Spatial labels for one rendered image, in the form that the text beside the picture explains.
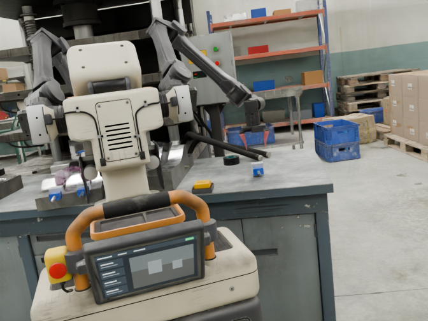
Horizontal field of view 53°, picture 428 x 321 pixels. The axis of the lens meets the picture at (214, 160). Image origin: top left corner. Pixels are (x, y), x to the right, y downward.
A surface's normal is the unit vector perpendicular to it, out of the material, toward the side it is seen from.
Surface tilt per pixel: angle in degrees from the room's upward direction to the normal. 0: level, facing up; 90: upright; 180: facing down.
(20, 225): 90
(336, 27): 90
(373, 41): 90
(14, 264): 90
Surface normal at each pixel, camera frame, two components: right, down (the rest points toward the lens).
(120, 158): 0.25, 0.03
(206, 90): -0.11, 0.22
